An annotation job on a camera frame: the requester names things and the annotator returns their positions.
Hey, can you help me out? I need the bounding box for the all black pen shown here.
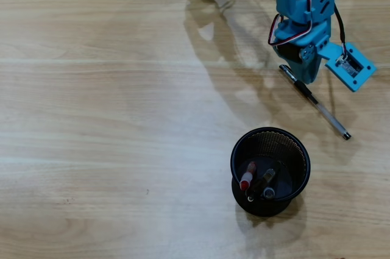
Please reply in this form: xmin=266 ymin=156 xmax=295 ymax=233
xmin=246 ymin=161 xmax=283 ymax=202

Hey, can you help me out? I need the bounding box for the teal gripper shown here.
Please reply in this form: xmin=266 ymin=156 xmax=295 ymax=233
xmin=272 ymin=16 xmax=333 ymax=85

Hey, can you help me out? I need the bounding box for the clear stick pen black cap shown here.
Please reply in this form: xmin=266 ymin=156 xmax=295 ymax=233
xmin=278 ymin=64 xmax=352 ymax=141

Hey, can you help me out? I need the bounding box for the black mesh pen holder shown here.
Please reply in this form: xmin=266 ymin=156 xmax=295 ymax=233
xmin=230 ymin=127 xmax=311 ymax=218

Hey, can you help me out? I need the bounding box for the black camera cable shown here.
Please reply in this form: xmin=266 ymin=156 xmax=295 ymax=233
xmin=333 ymin=2 xmax=348 ymax=59

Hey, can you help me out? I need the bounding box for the red pen with white grip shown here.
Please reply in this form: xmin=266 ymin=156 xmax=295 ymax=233
xmin=239 ymin=161 xmax=257 ymax=192

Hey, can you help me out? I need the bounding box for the clear pen with grey grip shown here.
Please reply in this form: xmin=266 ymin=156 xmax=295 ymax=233
xmin=262 ymin=169 xmax=277 ymax=200

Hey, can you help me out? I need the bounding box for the red white black servo wire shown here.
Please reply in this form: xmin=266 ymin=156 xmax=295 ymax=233
xmin=268 ymin=0 xmax=316 ymax=48

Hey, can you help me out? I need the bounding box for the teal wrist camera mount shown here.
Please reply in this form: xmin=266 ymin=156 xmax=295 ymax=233
xmin=316 ymin=41 xmax=378 ymax=93

